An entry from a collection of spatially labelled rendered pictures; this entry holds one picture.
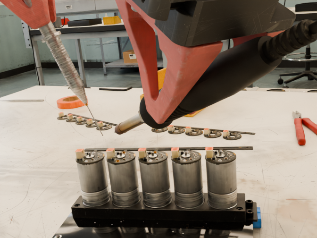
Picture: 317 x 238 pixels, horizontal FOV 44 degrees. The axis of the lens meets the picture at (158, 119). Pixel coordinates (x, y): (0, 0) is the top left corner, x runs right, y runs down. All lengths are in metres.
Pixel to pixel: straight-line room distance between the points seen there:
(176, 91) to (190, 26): 0.05
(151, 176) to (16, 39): 6.02
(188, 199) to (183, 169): 0.03
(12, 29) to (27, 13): 5.97
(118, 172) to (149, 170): 0.03
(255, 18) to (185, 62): 0.04
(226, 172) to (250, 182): 0.10
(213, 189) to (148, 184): 0.05
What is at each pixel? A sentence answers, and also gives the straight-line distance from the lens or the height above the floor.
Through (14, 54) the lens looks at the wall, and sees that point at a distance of 6.26.
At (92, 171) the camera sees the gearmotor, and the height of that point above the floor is 0.80.
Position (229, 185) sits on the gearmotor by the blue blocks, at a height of 0.79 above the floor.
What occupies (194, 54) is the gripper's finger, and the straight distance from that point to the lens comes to 0.16.
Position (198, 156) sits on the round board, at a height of 0.81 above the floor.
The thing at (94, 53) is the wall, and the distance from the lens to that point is 5.85.
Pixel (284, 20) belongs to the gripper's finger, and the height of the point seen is 0.92.
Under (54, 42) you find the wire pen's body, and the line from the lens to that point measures 0.31.
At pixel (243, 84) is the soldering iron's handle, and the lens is 0.18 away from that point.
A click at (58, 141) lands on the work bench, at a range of 0.59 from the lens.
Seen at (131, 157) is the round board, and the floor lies 0.81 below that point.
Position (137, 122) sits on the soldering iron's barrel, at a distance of 0.27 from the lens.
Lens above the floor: 0.94
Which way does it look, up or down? 18 degrees down
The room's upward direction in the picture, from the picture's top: 6 degrees counter-clockwise
